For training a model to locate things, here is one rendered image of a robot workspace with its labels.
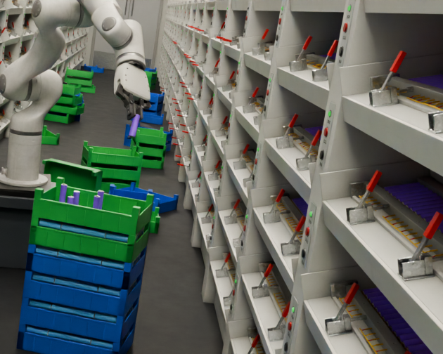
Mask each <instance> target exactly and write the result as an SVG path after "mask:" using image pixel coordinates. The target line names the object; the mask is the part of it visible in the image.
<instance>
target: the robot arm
mask: <svg viewBox="0 0 443 354"><path fill-rule="evenodd" d="M32 18H33V21H34V23H35V25H36V26H37V28H38V30H39V33H38V35H37V38H36V39H35V41H34V43H33V45H32V47H31V49H30V50H29V51H28V52H27V53H26V54H25V55H23V56H22V57H20V58H18V59H17V60H16V61H14V62H13V63H11V64H10V65H9V66H8V67H7V68H6V69H5V70H4V71H3V72H2V73H1V76H0V94H1V95H2V96H3V97H4V98H6V99H9V100H15V101H33V102H32V104H31V105H30V106H28V107H27V108H25V109H24V110H21V111H19V112H16V113H15V114H13V115H12V117H11V120H10V127H9V137H8V156H7V166H6V168H5V169H4V168H3V167H2V168H1V173H0V182H1V183H4V184H7V185H14V186H20V187H37V186H41V185H45V184H47V183H48V178H47V177H45V176H43V175H41V174H39V164H40V155H41V139H42V130H43V123H44V118H45V116H46V114H47V113H48V111H49V110H50V109H51V108H52V107H53V106H54V105H55V104H56V103H57V102H58V100H59V98H60V97H61V95H62V92H63V82H62V79H61V78H60V76H59V75H58V74H57V73H56V72H54V71H52V70H49V69H50V68H51V67H52V66H53V65H54V64H55V63H56V62H57V60H58V59H59V57H60V55H61V53H62V52H63V49H64V48H65V37H64V35H63V33H62V32H61V30H60V29H59V28H58V27H61V26H65V27H81V28H85V27H91V26H93V25H94V26H95V27H96V29H97V30H98V31H99V33H100V34H101V36H102V37H103V38H104V39H105V40H106V41H107V42H108V43H109V44H110V45H111V46H112V48H113V50H114V52H115V58H116V70H115V78H114V94H115V96H116V97H117V98H119V99H120V100H122V102H123V103H124V107H125V108H126V109H127V120H131V119H132V118H134V117H135V116H136V114H138V115H140V120H139V121H141V120H142V119H143V109H149V108H150V107H151V104H150V101H149V100H150V89H149V84H148V79H147V76H146V73H145V72H144V70H145V69H146V63H145V55H144V47H143V32H142V26H141V25H140V24H139V23H138V22H137V21H135V20H123V19H124V16H123V12H122V9H121V8H120V6H119V5H118V3H117V2H116V0H35V1H34V3H33V4H32Z"/></svg>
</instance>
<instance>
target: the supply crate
mask: <svg viewBox="0 0 443 354"><path fill-rule="evenodd" d="M64 180H65V178H62V177H57V178H56V186H54V187H53V188H51V189H49V190H47V191H46V192H44V189H42V188H36V189H35V192H34V203H33V209H32V216H34V217H38V218H45V219H49V220H52V221H60V222H64V223H71V224H75V225H81V226H86V227H90V228H96V229H100V230H107V231H111V232H118V233H122V234H126V235H133V236H136V235H137V234H138V233H139V232H140V231H141V229H142V228H143V227H144V226H145V225H146V224H147V223H148V222H149V221H150V220H151V215H152V210H153V200H154V195H153V194H149V193H148V194H147V196H146V201H143V200H139V199H132V198H128V197H120V196H117V195H109V194H105V193H104V195H103V205H102V210H100V209H94V208H93V203H94V196H95V195H98V192H94V191H90V190H83V189H79V188H72V187H68V186H67V192H66V198H65V203H63V202H59V198H60V187H61V184H64ZM75 190H76V191H80V194H79V205H74V204H68V203H67V200H68V196H73V193H74V191H75Z"/></svg>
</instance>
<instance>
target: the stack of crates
mask: <svg viewBox="0 0 443 354"><path fill-rule="evenodd" d="M142 161H143V153H142V152H140V153H138V152H137V151H136V146H132V150H126V149H118V148H111V147H97V146H90V145H88V141H84V145H83V150H82V161H81V166H87V167H90V168H93V169H99V170H102V171H103V175H102V181H101V190H102V191H104V192H109V190H110V184H114V185H115V186H117V187H116V189H120V188H128V187H131V183H132V182H134V183H136V186H135V188H139V181H140V175H141V166H142Z"/></svg>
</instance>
